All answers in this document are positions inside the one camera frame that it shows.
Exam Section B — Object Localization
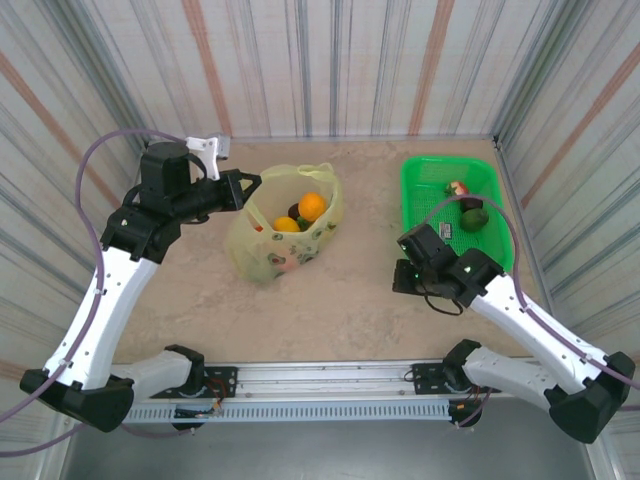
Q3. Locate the fake orange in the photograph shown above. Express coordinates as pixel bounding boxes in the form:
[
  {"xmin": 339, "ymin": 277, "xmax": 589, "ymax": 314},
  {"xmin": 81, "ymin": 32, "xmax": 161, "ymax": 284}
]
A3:
[{"xmin": 298, "ymin": 192, "xmax": 329, "ymax": 223}]

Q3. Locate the yellow printed plastic bag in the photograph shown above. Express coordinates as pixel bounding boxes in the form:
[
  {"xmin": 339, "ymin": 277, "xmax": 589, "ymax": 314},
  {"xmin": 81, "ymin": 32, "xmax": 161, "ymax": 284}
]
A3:
[{"xmin": 227, "ymin": 162, "xmax": 345, "ymax": 287}]

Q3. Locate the green plastic basket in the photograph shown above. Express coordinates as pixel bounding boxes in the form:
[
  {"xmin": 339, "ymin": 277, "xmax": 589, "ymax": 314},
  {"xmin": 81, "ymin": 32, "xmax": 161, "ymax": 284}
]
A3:
[{"xmin": 400, "ymin": 155, "xmax": 519, "ymax": 276}]

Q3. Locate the green fake avocado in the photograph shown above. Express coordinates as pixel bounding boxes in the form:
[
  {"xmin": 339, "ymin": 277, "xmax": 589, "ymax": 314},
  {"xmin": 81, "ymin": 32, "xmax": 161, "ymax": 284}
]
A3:
[{"xmin": 459, "ymin": 208, "xmax": 490, "ymax": 233}]

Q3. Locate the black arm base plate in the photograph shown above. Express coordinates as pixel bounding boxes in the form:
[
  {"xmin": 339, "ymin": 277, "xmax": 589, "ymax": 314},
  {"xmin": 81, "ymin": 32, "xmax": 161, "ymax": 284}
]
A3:
[
  {"xmin": 149, "ymin": 366, "xmax": 239, "ymax": 400},
  {"xmin": 410, "ymin": 360, "xmax": 501, "ymax": 396}
]

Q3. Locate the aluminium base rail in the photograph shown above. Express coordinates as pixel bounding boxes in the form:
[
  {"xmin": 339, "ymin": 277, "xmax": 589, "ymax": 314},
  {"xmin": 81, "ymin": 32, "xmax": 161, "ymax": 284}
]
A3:
[{"xmin": 107, "ymin": 357, "xmax": 599, "ymax": 401}]

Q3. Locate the grey slotted cable duct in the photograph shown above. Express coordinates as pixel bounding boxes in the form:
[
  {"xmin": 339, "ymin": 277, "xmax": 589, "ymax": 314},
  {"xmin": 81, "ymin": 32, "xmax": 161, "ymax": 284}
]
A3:
[{"xmin": 124, "ymin": 401, "xmax": 454, "ymax": 424}]

